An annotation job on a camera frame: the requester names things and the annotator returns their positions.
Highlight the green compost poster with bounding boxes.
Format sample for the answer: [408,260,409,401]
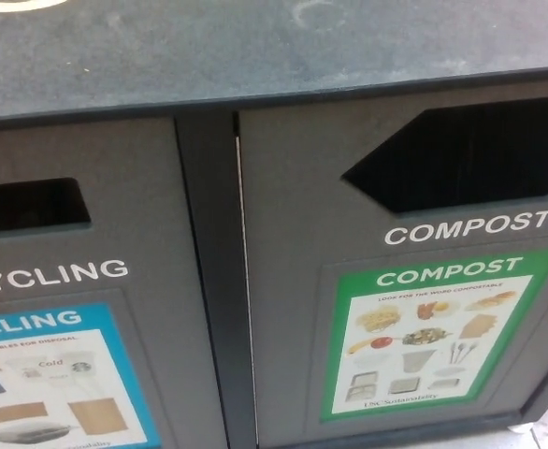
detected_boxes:
[318,246,548,424]

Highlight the dark grey waste bin station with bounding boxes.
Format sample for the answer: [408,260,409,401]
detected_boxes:
[0,0,548,449]

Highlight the blue recycling poster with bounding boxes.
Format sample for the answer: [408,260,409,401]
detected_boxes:
[0,302,163,449]

